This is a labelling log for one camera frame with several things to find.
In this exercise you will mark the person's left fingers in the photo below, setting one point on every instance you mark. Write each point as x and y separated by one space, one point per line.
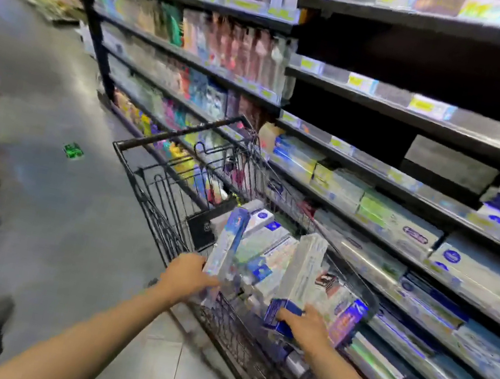
207 280

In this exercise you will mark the row of blue toothpaste cartons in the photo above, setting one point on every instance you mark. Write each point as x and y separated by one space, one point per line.
448 323

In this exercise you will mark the slim blue white toothpaste box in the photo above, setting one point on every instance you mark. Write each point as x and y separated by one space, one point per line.
227 241

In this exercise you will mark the pile of toothpaste boxes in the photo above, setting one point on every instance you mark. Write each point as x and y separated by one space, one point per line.
267 253

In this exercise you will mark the white toothpaste box blue end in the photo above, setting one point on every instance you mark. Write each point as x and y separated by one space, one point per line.
300 273

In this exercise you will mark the person's left forearm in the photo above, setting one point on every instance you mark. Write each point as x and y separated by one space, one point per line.
88 341

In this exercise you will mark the large grey carton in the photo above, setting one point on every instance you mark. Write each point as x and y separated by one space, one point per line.
450 163

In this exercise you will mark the black metal shelving unit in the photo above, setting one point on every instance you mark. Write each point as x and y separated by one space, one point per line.
434 128

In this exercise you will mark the row of yellow shelf labels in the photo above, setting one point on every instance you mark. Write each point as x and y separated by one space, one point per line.
431 107

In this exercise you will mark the row of colourful hanging packets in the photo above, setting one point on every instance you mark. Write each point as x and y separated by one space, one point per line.
164 126

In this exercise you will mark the person's right fingers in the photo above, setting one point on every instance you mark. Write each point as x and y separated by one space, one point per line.
291 316

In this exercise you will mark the row of blue mixed packets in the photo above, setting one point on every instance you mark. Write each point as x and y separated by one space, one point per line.
200 89

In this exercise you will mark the row of white toothpaste cartons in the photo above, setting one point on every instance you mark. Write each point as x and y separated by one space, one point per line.
481 273

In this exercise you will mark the row of green white toothpaste boxes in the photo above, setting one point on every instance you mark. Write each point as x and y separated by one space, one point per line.
346 189

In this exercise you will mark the person's left hand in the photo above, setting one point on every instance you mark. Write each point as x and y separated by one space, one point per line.
184 276

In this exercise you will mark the person's right hand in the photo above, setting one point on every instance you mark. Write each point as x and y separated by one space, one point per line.
308 330

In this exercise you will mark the row of pink clear bottles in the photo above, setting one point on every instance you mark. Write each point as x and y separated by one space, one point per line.
236 49

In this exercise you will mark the green packet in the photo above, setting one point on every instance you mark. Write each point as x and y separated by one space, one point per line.
73 151

